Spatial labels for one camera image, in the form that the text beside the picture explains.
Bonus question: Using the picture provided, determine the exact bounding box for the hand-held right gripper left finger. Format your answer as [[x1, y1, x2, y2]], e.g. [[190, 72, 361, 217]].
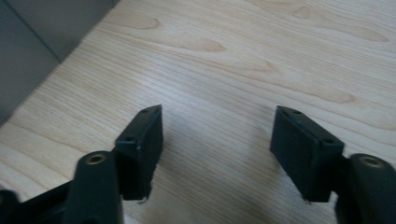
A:
[[114, 105, 164, 202]]

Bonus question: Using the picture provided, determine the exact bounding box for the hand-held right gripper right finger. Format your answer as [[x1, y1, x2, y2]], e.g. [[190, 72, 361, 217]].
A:
[[269, 105, 346, 203]]

